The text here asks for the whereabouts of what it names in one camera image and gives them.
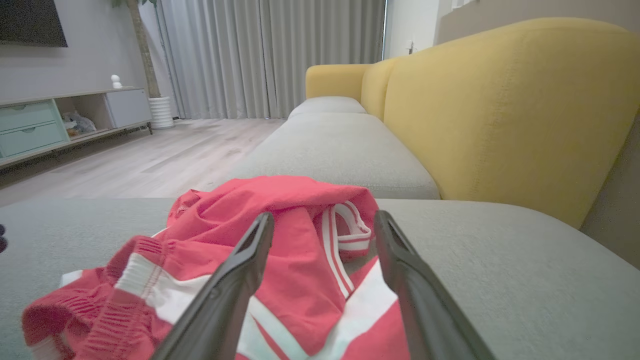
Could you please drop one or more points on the wooden TV cabinet green drawers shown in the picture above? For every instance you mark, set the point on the wooden TV cabinet green drawers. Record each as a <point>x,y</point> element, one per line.
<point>30,130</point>

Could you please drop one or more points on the red sleeveless jersey white trim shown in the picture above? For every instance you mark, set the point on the red sleeveless jersey white trim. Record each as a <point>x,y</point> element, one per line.
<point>295,235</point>

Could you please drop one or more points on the indoor tree trunk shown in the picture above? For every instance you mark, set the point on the indoor tree trunk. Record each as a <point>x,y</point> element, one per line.
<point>145,55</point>

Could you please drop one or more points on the grey pleated curtain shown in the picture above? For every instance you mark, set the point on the grey pleated curtain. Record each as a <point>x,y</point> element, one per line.
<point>260,55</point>

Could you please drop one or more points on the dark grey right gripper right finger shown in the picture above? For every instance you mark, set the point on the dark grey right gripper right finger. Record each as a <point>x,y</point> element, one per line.
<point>425,310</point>

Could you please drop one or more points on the plush toys in cabinet shelf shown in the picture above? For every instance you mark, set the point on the plush toys in cabinet shelf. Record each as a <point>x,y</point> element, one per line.
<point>80,124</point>

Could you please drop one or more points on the small grey sofa seat cushion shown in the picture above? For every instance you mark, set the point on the small grey sofa seat cushion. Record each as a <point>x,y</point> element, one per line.
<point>327,106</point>

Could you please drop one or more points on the large grey sofa seat cushion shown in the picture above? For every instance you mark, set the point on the large grey sofa seat cushion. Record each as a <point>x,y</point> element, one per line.
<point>525,280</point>

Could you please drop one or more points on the small white figurine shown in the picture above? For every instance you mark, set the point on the small white figurine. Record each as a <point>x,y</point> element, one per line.
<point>116,81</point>

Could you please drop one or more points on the black television screen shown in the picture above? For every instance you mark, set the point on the black television screen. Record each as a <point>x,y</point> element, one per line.
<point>27,20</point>

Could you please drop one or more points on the white ribbed plant pot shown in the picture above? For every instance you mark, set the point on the white ribbed plant pot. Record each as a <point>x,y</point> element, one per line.
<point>161,112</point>

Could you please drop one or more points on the yellow sofa backrest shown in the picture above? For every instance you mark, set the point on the yellow sofa backrest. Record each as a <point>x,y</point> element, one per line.
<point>510,110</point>

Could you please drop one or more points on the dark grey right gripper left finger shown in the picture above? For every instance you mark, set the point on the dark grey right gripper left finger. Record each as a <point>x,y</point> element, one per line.
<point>225,305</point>

